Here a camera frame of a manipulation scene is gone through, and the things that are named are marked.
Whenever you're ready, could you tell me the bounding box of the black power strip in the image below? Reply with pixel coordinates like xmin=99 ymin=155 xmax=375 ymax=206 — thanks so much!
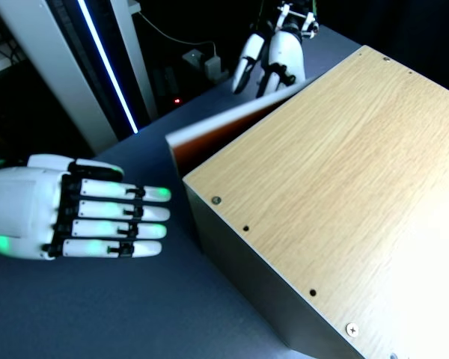
xmin=151 ymin=66 xmax=185 ymax=108

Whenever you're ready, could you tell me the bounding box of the grey power adapter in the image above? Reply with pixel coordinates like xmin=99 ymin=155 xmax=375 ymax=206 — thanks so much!
xmin=182 ymin=48 xmax=229 ymax=83

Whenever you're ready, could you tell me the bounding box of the thin white cable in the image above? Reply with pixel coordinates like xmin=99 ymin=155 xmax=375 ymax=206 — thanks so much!
xmin=136 ymin=10 xmax=218 ymax=57

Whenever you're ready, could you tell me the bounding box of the grey table cloth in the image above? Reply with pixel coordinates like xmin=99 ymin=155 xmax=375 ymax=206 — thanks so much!
xmin=0 ymin=24 xmax=362 ymax=359

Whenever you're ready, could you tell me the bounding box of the light wood cabinet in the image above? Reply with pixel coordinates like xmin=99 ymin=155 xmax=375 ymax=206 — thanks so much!
xmin=182 ymin=44 xmax=449 ymax=359

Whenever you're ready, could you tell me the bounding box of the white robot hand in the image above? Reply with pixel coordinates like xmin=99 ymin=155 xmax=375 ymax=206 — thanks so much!
xmin=0 ymin=153 xmax=172 ymax=261
xmin=231 ymin=29 xmax=307 ymax=99

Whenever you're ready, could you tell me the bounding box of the glowing white light strip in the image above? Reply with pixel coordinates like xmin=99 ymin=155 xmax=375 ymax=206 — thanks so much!
xmin=76 ymin=0 xmax=140 ymax=135

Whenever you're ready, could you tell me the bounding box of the narrow white frame post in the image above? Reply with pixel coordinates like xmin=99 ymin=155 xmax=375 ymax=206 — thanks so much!
xmin=110 ymin=0 xmax=160 ymax=121

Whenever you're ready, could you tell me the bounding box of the wide white frame post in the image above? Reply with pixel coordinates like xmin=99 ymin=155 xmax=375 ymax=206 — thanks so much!
xmin=0 ymin=0 xmax=119 ymax=155

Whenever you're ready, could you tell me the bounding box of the white shelf board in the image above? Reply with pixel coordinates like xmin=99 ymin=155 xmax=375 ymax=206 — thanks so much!
xmin=0 ymin=44 xmax=26 ymax=79

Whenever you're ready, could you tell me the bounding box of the cabinet door with white edge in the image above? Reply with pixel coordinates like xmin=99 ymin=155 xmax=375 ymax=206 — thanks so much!
xmin=165 ymin=76 xmax=317 ymax=177

